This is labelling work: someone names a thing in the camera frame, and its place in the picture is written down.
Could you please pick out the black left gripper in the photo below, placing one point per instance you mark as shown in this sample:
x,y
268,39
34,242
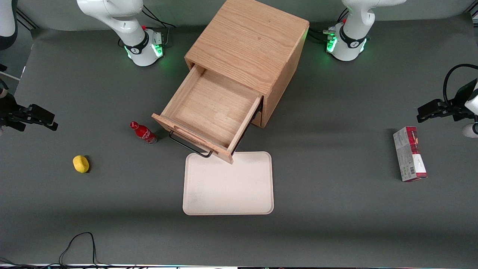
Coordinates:
x,y
458,105

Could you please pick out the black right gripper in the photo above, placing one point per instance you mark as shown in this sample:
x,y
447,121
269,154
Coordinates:
x,y
10,113

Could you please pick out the dark grey table mat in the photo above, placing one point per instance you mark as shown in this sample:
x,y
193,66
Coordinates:
x,y
336,231

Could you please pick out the red and white carton box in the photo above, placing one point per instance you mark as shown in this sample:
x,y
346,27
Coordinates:
x,y
409,157

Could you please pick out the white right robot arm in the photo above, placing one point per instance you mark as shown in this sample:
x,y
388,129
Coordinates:
x,y
127,22

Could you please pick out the beige plastic tray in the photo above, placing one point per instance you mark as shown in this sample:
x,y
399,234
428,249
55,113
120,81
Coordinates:
x,y
227,186

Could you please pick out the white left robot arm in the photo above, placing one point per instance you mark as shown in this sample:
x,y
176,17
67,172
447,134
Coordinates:
x,y
351,45

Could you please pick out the red cola bottle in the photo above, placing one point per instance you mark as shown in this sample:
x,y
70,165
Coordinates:
x,y
143,132

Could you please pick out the oak wooden drawer cabinet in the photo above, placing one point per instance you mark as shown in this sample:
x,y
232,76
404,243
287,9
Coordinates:
x,y
254,41

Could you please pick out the yellow lemon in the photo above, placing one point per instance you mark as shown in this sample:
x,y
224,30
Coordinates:
x,y
81,164

